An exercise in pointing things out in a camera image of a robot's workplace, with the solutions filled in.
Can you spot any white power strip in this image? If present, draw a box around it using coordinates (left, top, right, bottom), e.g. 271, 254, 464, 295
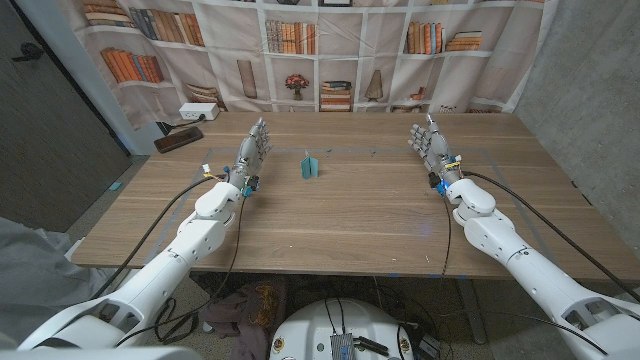
178, 102, 220, 122

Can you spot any printed bookshelf backdrop cloth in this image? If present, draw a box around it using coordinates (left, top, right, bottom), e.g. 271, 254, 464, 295
55, 0, 560, 132

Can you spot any black power plug cable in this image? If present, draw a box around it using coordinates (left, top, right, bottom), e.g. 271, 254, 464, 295
155, 113, 207, 137

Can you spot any dark grey door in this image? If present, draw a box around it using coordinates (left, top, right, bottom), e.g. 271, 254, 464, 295
0, 0, 134, 234

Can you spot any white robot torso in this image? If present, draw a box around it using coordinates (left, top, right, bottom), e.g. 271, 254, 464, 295
268, 298, 415, 360

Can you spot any white door frame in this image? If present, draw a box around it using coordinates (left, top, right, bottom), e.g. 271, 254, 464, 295
13, 0, 164, 156

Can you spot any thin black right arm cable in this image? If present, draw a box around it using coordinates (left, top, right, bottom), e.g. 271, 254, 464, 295
439, 192, 454, 279

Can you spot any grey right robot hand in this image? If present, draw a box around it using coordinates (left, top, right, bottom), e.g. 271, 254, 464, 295
406, 113, 465, 187

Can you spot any black TV remote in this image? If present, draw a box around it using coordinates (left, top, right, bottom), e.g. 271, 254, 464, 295
153, 125, 205, 154

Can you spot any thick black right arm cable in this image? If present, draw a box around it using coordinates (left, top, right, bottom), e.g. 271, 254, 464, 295
460, 170, 640, 304

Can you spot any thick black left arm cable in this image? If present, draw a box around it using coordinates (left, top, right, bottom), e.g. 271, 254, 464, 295
91, 174, 224, 300

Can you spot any person in grey trousers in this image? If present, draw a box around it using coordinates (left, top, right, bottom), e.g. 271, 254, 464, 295
0, 217, 119, 346

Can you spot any black door handle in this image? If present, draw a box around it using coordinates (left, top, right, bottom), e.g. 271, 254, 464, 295
12, 42, 45, 63

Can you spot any teal sticky note pad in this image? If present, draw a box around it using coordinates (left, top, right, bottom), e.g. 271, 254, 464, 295
300, 148, 320, 180

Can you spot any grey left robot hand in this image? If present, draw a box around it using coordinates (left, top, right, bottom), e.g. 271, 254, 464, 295
227, 117, 274, 189

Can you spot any grey table leg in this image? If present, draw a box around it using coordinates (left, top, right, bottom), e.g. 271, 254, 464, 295
457, 278, 487, 345

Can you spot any grey ribbed electronics box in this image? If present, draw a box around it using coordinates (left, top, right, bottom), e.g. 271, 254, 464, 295
329, 333, 356, 360

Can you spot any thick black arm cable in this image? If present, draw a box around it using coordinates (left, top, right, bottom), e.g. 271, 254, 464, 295
460, 170, 640, 304
91, 174, 224, 300

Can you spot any dark crumpled cloth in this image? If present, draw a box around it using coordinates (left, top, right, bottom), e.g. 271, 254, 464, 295
202, 277, 289, 360

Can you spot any black power adapter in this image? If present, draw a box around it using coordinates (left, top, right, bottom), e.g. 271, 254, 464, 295
419, 334, 441, 359

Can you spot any grey tape outline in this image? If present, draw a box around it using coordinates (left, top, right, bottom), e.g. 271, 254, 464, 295
143, 146, 560, 267

